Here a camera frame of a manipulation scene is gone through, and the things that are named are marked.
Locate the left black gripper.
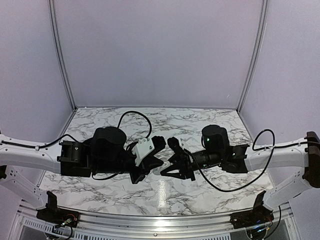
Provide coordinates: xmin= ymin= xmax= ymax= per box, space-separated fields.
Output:
xmin=93 ymin=142 xmax=164 ymax=184

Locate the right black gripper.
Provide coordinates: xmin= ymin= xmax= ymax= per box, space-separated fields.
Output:
xmin=159 ymin=150 xmax=223 ymax=182

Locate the white earbud charging case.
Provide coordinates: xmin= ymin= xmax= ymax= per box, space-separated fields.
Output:
xmin=152 ymin=161 xmax=171 ymax=176

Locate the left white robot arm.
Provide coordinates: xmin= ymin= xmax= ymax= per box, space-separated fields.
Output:
xmin=0 ymin=126 xmax=166 ymax=223

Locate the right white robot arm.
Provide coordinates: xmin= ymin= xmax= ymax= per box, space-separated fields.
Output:
xmin=159 ymin=131 xmax=320 ymax=224

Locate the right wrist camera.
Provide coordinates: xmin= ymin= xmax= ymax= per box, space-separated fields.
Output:
xmin=167 ymin=137 xmax=190 ymax=154

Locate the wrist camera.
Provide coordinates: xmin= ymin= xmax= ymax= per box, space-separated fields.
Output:
xmin=131 ymin=136 xmax=166 ymax=167
xmin=167 ymin=137 xmax=190 ymax=154

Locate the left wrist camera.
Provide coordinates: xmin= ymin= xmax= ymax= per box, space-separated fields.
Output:
xmin=131 ymin=136 xmax=166 ymax=167

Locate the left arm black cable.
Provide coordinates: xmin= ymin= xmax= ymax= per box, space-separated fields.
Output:
xmin=90 ymin=110 xmax=153 ymax=181

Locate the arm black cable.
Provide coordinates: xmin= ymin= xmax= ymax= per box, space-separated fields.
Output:
xmin=199 ymin=128 xmax=276 ymax=192
xmin=90 ymin=110 xmax=153 ymax=181

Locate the aluminium front rail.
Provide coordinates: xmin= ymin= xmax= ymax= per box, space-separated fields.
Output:
xmin=14 ymin=206 xmax=296 ymax=240

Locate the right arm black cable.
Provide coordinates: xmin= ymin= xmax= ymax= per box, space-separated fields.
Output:
xmin=199 ymin=128 xmax=276 ymax=192

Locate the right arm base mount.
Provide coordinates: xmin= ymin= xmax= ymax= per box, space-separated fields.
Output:
xmin=230 ymin=190 xmax=274 ymax=229

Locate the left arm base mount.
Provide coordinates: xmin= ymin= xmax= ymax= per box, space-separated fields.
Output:
xmin=36 ymin=191 xmax=80 ymax=228

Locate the right aluminium corner post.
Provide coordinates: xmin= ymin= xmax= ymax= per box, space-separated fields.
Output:
xmin=236 ymin=0 xmax=270 ymax=114

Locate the aluminium corner post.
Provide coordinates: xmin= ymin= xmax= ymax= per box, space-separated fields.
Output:
xmin=47 ymin=0 xmax=77 ymax=111
xmin=236 ymin=0 xmax=270 ymax=114

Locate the left aluminium corner post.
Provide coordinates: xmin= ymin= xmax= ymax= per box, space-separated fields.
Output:
xmin=47 ymin=0 xmax=77 ymax=111

